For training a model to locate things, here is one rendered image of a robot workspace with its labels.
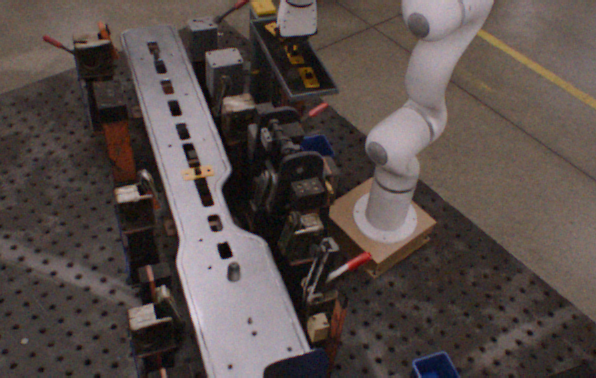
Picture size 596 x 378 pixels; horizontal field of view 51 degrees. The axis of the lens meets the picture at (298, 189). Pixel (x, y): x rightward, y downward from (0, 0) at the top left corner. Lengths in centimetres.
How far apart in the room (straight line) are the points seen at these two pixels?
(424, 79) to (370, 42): 257
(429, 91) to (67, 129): 131
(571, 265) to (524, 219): 30
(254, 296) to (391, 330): 49
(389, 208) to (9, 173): 121
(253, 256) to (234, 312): 16
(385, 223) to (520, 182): 161
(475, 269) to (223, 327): 88
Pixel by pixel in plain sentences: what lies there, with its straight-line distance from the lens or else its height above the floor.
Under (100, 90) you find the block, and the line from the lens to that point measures 192.
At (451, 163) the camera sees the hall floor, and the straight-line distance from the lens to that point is 332.
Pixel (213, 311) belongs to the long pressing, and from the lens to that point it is 143.
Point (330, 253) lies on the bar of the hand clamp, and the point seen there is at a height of 121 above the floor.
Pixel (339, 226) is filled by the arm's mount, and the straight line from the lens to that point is 187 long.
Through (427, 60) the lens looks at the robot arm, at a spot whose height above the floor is 141.
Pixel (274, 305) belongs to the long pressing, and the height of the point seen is 100.
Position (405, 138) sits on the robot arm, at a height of 119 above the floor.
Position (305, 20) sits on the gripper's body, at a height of 129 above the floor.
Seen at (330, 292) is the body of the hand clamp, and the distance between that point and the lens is 141.
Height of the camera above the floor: 221
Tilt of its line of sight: 47 degrees down
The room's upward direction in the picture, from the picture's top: 7 degrees clockwise
